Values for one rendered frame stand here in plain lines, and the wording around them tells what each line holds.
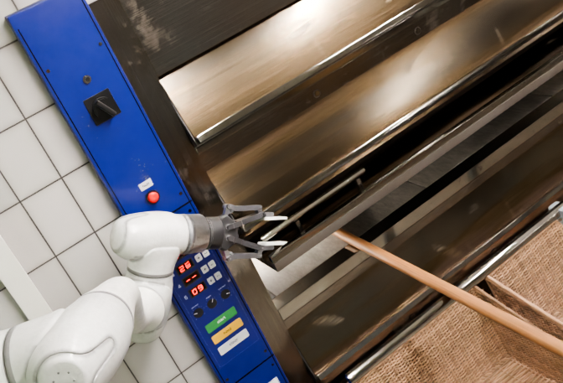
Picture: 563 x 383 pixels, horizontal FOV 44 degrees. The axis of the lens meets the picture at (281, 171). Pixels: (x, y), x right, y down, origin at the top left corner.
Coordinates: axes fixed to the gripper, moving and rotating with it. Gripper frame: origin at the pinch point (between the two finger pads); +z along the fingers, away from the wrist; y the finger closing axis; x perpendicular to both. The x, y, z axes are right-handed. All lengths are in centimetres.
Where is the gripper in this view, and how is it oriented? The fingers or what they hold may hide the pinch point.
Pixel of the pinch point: (273, 230)
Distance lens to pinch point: 170.0
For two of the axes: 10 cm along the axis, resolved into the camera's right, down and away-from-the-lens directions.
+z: 8.0, 0.2, 6.0
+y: 0.0, 10.0, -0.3
